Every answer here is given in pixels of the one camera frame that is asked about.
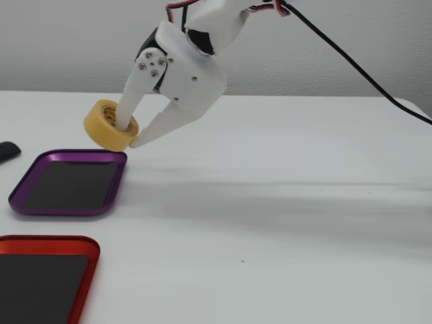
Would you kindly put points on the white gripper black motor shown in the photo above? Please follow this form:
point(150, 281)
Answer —
point(192, 88)

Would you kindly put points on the purple metal dish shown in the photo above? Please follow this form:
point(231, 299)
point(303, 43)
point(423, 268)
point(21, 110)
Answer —
point(67, 184)

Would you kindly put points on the red metal dish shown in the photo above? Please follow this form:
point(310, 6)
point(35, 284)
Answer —
point(40, 287)

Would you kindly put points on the black rounded object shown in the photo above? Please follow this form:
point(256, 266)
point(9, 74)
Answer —
point(8, 148)

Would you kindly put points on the yellow masking tape roll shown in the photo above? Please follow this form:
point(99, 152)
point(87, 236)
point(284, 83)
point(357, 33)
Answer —
point(101, 130)

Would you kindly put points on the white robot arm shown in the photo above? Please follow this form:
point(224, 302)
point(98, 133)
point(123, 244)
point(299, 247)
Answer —
point(216, 17)

